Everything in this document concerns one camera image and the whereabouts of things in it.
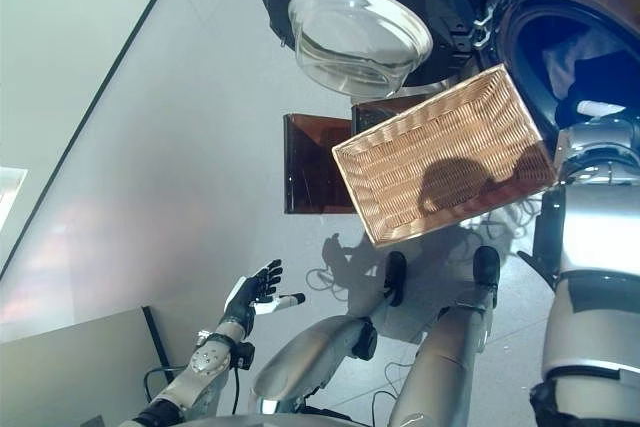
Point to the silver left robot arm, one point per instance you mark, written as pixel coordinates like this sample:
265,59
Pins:
195,372

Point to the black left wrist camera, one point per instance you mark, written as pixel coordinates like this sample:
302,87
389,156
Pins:
243,354

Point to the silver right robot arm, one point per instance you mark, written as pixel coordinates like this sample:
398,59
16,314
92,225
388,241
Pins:
590,257

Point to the grey robot torso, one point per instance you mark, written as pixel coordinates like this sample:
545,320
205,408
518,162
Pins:
285,421

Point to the white garment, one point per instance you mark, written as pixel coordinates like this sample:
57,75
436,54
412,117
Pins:
565,64

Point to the grey front-load washing machine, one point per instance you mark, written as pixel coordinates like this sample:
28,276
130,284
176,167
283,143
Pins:
550,12

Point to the silver right robot leg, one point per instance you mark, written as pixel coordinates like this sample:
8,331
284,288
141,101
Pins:
450,347

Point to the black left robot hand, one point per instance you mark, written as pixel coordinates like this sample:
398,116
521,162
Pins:
250,294

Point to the round glass washer door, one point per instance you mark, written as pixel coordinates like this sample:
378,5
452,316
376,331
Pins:
360,32

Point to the black garment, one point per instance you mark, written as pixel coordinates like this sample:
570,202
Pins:
600,77

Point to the brown transparent acrylic stool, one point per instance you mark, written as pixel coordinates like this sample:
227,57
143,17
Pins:
310,167

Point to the shallow wicker laundry basket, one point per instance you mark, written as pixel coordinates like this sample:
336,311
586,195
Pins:
440,162

